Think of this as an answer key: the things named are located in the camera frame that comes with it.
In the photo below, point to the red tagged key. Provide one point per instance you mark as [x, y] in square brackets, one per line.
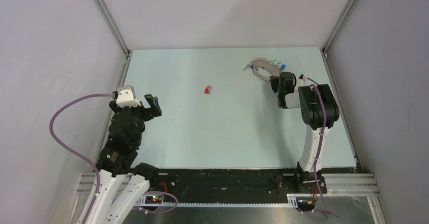
[207, 90]

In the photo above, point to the left aluminium frame post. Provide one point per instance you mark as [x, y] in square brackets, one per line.
[109, 20]

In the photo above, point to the right electronics board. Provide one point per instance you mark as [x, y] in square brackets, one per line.
[305, 206]

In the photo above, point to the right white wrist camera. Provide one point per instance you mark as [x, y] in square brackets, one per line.
[301, 80]

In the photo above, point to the aluminium frame post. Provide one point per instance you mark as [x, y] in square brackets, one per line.
[340, 23]
[109, 20]

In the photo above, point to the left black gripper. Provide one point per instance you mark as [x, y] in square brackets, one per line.
[154, 109]

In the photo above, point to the electronics board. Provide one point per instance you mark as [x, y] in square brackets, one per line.
[153, 199]
[305, 206]

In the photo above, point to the right aluminium frame post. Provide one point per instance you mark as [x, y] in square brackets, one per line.
[340, 23]

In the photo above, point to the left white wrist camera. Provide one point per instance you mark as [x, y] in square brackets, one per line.
[126, 97]

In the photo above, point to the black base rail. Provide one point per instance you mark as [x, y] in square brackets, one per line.
[222, 185]

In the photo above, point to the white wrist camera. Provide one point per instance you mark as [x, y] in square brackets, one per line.
[126, 97]
[301, 80]

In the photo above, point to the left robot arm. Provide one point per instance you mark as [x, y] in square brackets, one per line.
[118, 185]

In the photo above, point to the large metal keyring plate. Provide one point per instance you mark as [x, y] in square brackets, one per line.
[265, 68]

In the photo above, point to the left electronics board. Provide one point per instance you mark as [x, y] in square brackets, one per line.
[153, 199]

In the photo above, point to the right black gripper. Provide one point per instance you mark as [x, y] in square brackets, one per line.
[273, 80]

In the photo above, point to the grey cable duct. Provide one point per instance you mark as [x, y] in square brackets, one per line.
[144, 202]

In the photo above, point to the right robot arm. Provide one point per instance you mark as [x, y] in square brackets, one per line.
[319, 112]

